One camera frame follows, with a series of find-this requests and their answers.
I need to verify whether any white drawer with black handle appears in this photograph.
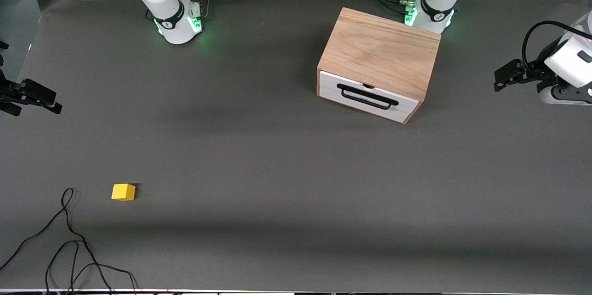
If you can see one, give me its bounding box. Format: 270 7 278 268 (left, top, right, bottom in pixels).
318 70 419 123

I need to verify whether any yellow cube block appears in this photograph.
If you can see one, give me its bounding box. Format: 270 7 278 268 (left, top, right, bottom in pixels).
111 183 137 202

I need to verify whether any wooden drawer cabinet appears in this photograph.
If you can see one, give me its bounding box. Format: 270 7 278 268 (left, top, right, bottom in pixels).
316 7 442 124

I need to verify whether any black left arm wrist cable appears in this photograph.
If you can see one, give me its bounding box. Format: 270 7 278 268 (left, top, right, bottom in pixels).
522 20 592 72

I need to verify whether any thin black loose cable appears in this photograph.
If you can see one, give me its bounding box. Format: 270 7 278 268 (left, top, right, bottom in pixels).
0 187 139 294

